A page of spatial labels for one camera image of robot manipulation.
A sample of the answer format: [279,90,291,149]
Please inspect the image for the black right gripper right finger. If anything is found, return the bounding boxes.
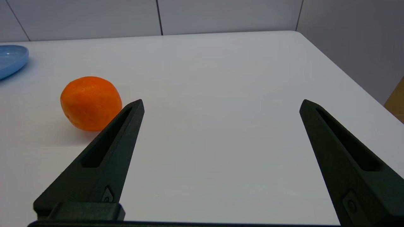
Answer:
[299,99,404,227]

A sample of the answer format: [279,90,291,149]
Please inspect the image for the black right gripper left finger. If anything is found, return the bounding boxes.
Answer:
[33,99,145,222]

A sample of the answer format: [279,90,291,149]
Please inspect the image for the blue plastic plate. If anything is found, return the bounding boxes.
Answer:
[0,45,29,81]

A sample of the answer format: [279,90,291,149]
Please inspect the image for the orange fruit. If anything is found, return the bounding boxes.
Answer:
[60,76,123,132]

